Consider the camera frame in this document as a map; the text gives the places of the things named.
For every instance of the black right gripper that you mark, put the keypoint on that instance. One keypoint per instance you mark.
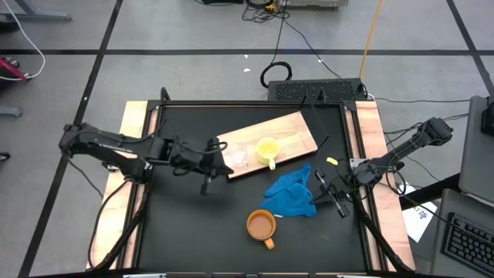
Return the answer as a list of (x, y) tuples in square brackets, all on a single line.
[(353, 179)]

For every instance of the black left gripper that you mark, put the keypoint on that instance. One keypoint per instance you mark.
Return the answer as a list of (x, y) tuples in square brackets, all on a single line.
[(189, 156)]

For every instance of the clear glass cup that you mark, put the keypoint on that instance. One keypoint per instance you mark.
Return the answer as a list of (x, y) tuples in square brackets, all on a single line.
[(240, 156)]

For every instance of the blue terry towel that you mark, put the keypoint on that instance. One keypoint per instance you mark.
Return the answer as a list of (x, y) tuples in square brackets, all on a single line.
[(289, 197)]

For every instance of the small pale yellow mug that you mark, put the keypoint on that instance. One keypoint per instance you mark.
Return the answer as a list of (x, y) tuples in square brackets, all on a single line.
[(267, 148)]

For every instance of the wooden shelf with black frame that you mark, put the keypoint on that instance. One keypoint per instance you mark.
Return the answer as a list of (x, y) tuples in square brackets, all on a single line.
[(278, 135)]

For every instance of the large mustard yellow mug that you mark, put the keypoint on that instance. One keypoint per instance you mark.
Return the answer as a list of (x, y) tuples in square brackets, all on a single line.
[(261, 226)]

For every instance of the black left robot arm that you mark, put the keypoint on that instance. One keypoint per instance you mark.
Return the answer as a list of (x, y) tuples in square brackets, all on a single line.
[(100, 144)]

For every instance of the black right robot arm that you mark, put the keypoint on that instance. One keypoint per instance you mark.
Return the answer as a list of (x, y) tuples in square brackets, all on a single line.
[(405, 148)]

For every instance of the small yellow tape piece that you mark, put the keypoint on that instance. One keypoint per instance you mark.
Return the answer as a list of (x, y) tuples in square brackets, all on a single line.
[(332, 161)]

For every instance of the light wooden table side board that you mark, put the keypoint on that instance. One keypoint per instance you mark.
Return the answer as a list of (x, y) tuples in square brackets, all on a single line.
[(386, 216), (112, 216)]

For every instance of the white paper sheet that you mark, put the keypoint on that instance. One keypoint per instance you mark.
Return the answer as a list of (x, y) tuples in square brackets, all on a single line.
[(418, 220)]

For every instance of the black vented computer case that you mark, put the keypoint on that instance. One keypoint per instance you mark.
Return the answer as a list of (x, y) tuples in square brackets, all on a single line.
[(316, 90)]

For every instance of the black keyboard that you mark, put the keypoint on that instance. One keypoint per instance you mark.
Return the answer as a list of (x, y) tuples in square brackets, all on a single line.
[(469, 243)]

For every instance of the grey flat panel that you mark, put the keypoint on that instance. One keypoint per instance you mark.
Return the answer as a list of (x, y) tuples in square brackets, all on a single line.
[(474, 154)]

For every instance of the black desk object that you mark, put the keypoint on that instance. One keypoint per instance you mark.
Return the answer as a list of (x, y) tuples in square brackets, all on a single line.
[(488, 116)]

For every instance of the grey device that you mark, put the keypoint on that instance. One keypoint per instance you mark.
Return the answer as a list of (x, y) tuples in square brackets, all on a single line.
[(316, 3)]

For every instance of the grey desk foot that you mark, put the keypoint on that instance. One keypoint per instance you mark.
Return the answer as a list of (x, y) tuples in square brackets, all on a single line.
[(34, 16), (9, 112)]

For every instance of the red item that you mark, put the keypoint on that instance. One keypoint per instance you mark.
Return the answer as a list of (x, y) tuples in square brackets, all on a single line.
[(11, 69)]

